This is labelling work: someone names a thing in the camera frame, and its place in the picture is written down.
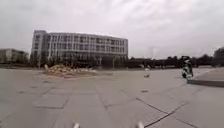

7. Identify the grey stone slab plaza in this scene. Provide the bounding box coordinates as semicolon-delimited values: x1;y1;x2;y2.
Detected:
0;67;224;128

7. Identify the large grey curved building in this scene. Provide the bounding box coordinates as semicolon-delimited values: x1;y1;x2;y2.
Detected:
30;29;129;68

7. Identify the pile of wooden frames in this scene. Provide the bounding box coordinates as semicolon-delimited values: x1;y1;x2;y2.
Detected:
43;63;98;79

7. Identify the pale scooter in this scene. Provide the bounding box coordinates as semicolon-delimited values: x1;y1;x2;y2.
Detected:
181;65;194;80

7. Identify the person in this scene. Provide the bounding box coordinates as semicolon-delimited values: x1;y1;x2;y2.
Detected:
184;58;194;78

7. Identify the raised stone platform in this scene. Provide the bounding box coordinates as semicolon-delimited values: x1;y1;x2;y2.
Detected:
186;68;224;88

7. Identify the low grey building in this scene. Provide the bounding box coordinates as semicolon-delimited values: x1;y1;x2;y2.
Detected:
0;48;30;65

